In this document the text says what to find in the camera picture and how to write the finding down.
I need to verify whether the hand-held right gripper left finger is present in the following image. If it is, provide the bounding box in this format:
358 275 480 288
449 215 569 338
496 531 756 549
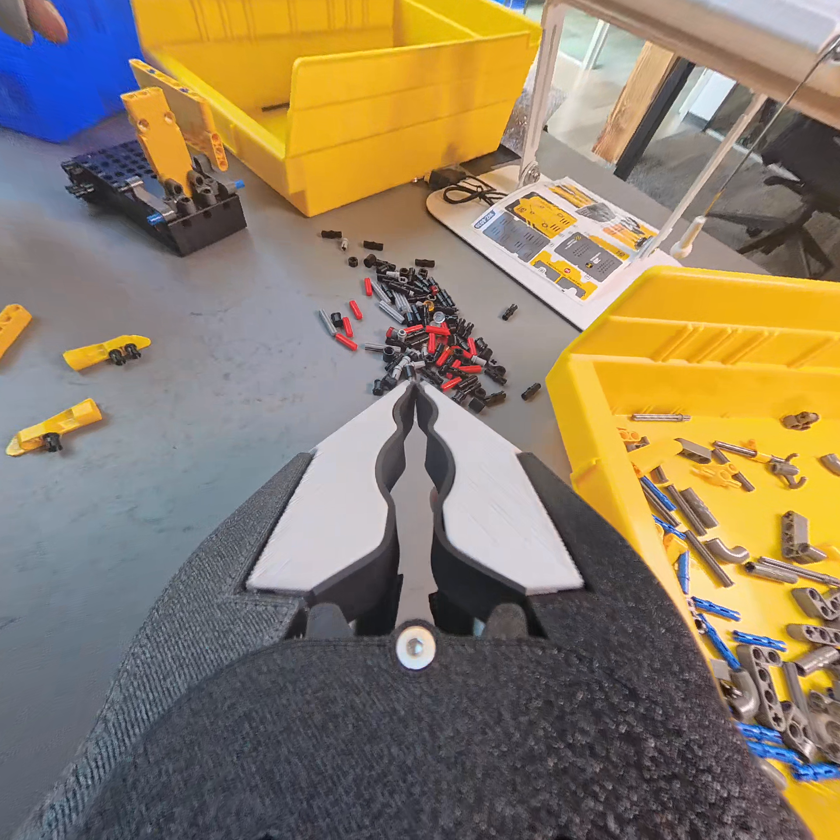
246 382 416 595

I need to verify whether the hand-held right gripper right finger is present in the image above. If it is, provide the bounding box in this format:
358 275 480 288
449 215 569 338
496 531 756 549
416 382 585 595

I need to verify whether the pile of small lego connectors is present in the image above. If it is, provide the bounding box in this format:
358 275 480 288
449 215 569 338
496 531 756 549
318 230 546 414

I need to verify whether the yellow curved lego panel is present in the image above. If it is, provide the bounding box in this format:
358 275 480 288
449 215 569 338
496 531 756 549
62 335 152 371
5 398 104 457

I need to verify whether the black and yellow lego assembly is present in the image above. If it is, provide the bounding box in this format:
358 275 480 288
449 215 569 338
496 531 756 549
61 59 248 257

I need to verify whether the heap of grey blue lego parts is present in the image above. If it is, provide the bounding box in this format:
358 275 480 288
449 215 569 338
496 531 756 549
617 410 840 785

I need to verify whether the yellow lego beam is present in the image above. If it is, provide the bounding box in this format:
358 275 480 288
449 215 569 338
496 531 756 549
0 304 32 361

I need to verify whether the person's left hand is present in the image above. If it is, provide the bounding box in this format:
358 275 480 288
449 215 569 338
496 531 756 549
29 0 70 46

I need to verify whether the blue plastic bin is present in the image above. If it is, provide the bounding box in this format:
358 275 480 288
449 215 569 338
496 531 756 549
0 0 145 144

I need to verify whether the yellow plastic bin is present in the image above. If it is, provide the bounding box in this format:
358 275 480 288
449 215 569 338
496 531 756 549
546 266 840 840
129 0 542 217

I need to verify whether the wooden table leg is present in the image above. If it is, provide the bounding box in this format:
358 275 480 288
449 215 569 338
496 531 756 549
594 42 677 165

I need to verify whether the black office chair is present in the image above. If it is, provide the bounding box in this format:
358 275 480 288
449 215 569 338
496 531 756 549
712 115 840 263

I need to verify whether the thin cord with white knob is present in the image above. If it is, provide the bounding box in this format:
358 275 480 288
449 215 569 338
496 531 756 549
669 36 840 258

